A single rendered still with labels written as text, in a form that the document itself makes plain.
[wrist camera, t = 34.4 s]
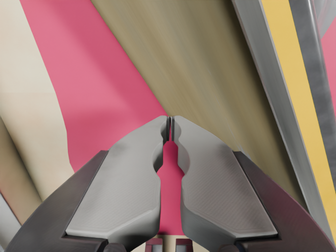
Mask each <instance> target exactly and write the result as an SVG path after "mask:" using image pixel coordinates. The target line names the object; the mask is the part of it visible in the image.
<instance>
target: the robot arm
mask: <svg viewBox="0 0 336 252"><path fill-rule="evenodd" d="M170 130H171V141H174V143H175V144H176V145H177V146H178V160H177V164H178V166H179V167H180V168H181V169H182V171H183V172H184V174H185V175H184V176H183V178H182V180H181V194H180V217H181V228H182V231H183V233H184V235H185V236H186V237H188V238H189V239H191V240H192V241H194V242H195V243H197V244H199V245H200V246H202V247H203V248H205V249H207V250H208V251H209V252H336V248H335V246H334V245H333V243H332V242H331V241H330V239H329V238H328V236H327V235H326V234H325V232H324V231H323V230H322V229H321V227H320V226H319V225H318V224H317V222H316V221H315V220H314V219H313V218H312V217H311V215H310V214H309V213H308V212H307V211H306V210H305V209H304V208H303V207H302V206H301V205H300V204H299V203H298V202H297V201H296V200H295V199H294V198H293V197H292V196H291V195H290V194H289V193H288V192H286V191H285V190H284V189H283V188H282V187H281V186H280V185H279V184H277V183H276V182H275V181H274V180H273V179H272V178H271V177H269V176H268V175H267V174H266V173H265V172H264V171H263V170H262V169H260V168H259V167H258V166H257V165H256V164H255V163H254V162H253V161H251V160H250V159H249V158H248V157H247V156H246V155H245V154H243V153H242V152H241V151H233V150H232V149H231V148H230V147H229V146H228V145H227V144H226V143H224V142H223V141H222V140H221V139H219V138H218V137H217V136H215V135H214V134H212V133H211V132H209V131H207V130H205V129H204V128H202V127H200V126H198V125H196V124H195V123H193V122H191V121H189V120H188V119H186V118H184V117H182V116H180V115H175V116H173V117H169V116H166V115H161V116H159V117H157V118H155V119H153V120H151V121H150V122H148V123H146V124H144V125H142V126H140V127H139V128H137V129H135V130H133V131H131V132H130V133H128V134H127V135H125V136H124V137H123V138H121V139H120V140H119V141H117V142H116V143H115V144H114V145H113V146H112V147H110V148H109V149H108V150H100V151H99V152H98V153H97V154H96V155H95V156H94V157H92V158H91V159H90V160H89V161H88V162H87V163H86V164H85V165H83V166H82V167H81V168H80V169H79V170H78V171H77V172H75V173H74V174H73V175H72V176H71V177H70V178H69V179H67V180H66V181H65V182H64V183H63V184H62V185H61V186H60V187H58V188H57V189H56V190H55V191H54V192H53V193H52V194H51V195H50V196H48V197H47V198H46V199H45V200H44V201H43V202H42V203H41V204H40V205H39V207H38V208H37V209H36V210H35V211H34V212H33V213H32V214H31V215H30V217H29V218H28V219H27V220H26V221H25V223H24V224H23V225H22V226H21V228H20V229H19V230H18V232H17V233H16V234H15V236H14V237H13V239H12V240H11V241H10V243H9V244H8V246H7V247H6V249H5V250H4V252H131V251H132V250H134V249H135V248H137V247H139V246H140V245H142V244H144V243H145V242H147V241H148V240H150V239H152V238H153V237H155V236H156V235H157V233H158V232H159V229H160V219H161V180H160V178H159V176H158V175H157V172H158V170H159V169H160V168H161V167H162V165H163V146H164V144H165V143H166V142H167V141H169V139H170Z"/></svg>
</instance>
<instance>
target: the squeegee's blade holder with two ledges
mask: <svg viewBox="0 0 336 252"><path fill-rule="evenodd" d="M231 2H232V5H233V8H234V11H235V13H236V16H237V19H238V21H239V24H240V27H241V30H242V32H243V35H244V38H245V40H246V43H247V46H248V49H249V51H250V54H251V57H252V59H253V62H254V65H255V67H256V70H257V73H258V76H259V78H260V81H261V84H262V86H263V89H264V92H265V95H266V97H267V100H268V103H269V105H270V108H271V111H272V114H273V116H274V119H275V122H276V124H277V127H278V130H279V132H280V135H281V138H282V141H283V143H284V146H285V149H286V151H287V154H288V157H289V160H290V162H291V165H292V168H293V170H294V173H295V176H296V178H297V181H298V184H299V187H300V189H301V192H302V195H303V197H304V200H305V203H306V206H307V208H308V211H309V214H310V216H311V217H312V218H313V219H314V220H315V221H316V223H317V224H318V225H319V226H320V227H321V229H322V230H323V231H324V233H325V234H326V235H327V237H328V238H329V239H330V241H331V242H332V244H333V245H334V246H335V248H336V245H335V241H334V238H333V235H332V231H331V228H330V225H329V221H328V218H327V215H326V212H325V208H324V205H323V202H322V198H321V195H320V192H319V188H318V185H317V182H316V179H315V175H314V172H313V169H312V165H311V162H310V159H309V155H308V152H307V149H306V145H305V142H304V139H303V136H302V132H301V129H300V126H299V122H298V119H297V116H296V112H295V109H294V106H293V103H292V99H291V96H290V93H289V89H288V86H287V83H286V79H285V76H284V73H283V70H282V66H281V63H280V60H279V56H278V53H277V50H276V46H275V43H274V40H273V37H272V33H271V30H270V27H269V23H268V20H267V17H266V13H265V10H264V7H263V4H262V0H231Z"/></svg>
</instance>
